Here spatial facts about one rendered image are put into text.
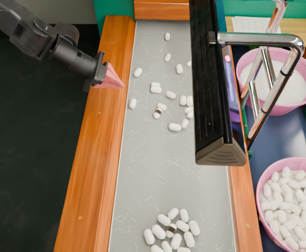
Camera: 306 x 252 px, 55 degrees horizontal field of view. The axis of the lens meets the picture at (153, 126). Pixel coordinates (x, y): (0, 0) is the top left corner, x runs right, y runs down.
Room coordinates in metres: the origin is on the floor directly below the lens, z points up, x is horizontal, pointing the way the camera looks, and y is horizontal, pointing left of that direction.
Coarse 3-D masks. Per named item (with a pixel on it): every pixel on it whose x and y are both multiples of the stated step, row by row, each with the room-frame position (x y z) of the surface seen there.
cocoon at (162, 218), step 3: (159, 216) 0.21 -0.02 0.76; (162, 216) 0.21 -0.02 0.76; (165, 216) 0.21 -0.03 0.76; (159, 219) 0.21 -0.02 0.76; (162, 219) 0.21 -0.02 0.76; (165, 219) 0.21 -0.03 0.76; (168, 219) 0.21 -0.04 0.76; (162, 222) 0.20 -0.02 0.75; (165, 222) 0.20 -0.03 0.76; (168, 222) 0.20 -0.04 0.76; (165, 225) 0.19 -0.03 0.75
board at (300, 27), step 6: (228, 18) 0.96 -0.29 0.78; (282, 18) 0.96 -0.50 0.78; (288, 18) 0.96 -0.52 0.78; (294, 18) 0.96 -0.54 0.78; (300, 18) 0.96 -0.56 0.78; (228, 24) 0.92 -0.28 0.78; (282, 24) 0.92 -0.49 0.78; (288, 24) 0.92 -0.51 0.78; (294, 24) 0.92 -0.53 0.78; (300, 24) 0.92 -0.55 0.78; (228, 30) 0.89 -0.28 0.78; (282, 30) 0.89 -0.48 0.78; (288, 30) 0.89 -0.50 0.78; (294, 30) 0.89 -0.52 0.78; (300, 30) 0.89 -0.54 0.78; (300, 36) 0.86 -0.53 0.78
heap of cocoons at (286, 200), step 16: (272, 176) 0.33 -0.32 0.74; (288, 176) 0.33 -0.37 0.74; (304, 176) 0.33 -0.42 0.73; (272, 192) 0.29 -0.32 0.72; (288, 192) 0.28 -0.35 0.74; (304, 192) 0.28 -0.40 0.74; (272, 208) 0.24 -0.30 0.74; (288, 208) 0.24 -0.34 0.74; (304, 208) 0.24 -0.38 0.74; (272, 224) 0.20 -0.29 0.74; (288, 224) 0.20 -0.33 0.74; (304, 224) 0.20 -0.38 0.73; (288, 240) 0.16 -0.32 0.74; (304, 240) 0.16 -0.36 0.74
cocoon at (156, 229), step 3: (153, 225) 0.19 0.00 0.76; (156, 225) 0.19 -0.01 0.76; (153, 228) 0.18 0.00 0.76; (156, 228) 0.18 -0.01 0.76; (159, 228) 0.18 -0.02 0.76; (153, 231) 0.18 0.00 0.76; (156, 231) 0.18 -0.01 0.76; (159, 231) 0.18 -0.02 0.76; (162, 231) 0.18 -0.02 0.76; (156, 234) 0.17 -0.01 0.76; (159, 234) 0.17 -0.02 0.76; (162, 234) 0.17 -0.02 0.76; (165, 234) 0.17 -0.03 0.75; (159, 237) 0.16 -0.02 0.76; (162, 237) 0.16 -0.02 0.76
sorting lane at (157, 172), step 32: (160, 32) 0.93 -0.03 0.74; (160, 64) 0.75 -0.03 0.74; (128, 96) 0.61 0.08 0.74; (160, 96) 0.61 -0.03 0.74; (128, 128) 0.48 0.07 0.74; (160, 128) 0.48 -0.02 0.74; (192, 128) 0.48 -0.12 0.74; (128, 160) 0.37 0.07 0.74; (160, 160) 0.37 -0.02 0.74; (192, 160) 0.37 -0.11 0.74; (128, 192) 0.28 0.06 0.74; (160, 192) 0.28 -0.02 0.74; (192, 192) 0.28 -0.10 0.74; (224, 192) 0.28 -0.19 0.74; (128, 224) 0.20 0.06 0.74; (160, 224) 0.20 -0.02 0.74; (224, 224) 0.20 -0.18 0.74
